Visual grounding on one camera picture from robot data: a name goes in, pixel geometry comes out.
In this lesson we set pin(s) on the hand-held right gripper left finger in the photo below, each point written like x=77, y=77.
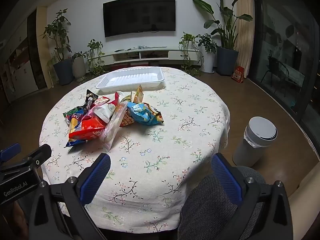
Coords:
x=96, y=177

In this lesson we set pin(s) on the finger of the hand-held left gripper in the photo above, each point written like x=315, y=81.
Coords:
x=37, y=156
x=10, y=150

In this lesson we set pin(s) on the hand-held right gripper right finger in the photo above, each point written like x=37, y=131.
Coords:
x=226, y=177

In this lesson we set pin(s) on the blue chip packet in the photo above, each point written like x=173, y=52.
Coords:
x=73, y=126

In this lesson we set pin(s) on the red chip packet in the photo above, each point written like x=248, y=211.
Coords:
x=87, y=130

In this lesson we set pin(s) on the green snack packet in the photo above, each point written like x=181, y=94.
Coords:
x=72, y=111

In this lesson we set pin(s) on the white red-edged snack packet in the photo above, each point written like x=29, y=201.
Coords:
x=106, y=111

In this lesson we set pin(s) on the pink floral snack packet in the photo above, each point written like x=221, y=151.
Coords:
x=101, y=101

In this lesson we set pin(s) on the black snack packet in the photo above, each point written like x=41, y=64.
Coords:
x=88, y=97

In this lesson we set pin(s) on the light blue panda snack packet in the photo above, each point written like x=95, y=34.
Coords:
x=142, y=113

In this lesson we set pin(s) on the gold snack packet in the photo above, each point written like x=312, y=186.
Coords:
x=138, y=94

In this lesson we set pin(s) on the white plastic tray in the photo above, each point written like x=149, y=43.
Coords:
x=130, y=78

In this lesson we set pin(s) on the grey fabric chair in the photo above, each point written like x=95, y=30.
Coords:
x=212, y=212

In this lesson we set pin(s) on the white round trash can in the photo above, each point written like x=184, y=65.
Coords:
x=257, y=140

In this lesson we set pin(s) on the beige cushion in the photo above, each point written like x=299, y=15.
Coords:
x=305, y=197

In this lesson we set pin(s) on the tall plant in dark pot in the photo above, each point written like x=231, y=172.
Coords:
x=63, y=72

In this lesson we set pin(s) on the small plant in grey pot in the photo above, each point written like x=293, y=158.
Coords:
x=78, y=66

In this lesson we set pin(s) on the red paper bag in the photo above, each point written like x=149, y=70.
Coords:
x=238, y=74

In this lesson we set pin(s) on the trailing green plant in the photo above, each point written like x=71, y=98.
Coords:
x=187, y=43
x=96, y=55

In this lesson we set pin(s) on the large-leaf plant in dark pot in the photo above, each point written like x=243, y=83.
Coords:
x=227, y=60

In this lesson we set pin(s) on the bushy plant in white pot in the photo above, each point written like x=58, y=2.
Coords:
x=208, y=57

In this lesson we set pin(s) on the black metal chair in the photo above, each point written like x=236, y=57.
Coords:
x=271, y=62

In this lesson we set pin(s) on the white low television cabinet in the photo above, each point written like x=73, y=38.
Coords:
x=125, y=56

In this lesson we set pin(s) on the beige curtain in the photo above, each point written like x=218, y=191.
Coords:
x=243, y=30

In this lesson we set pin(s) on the glass sliding door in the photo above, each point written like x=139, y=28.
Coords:
x=280, y=30

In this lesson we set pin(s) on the white and brown wall cabinet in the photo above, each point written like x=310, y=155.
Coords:
x=17, y=67

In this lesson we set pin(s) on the black wall television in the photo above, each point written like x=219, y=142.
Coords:
x=140, y=15

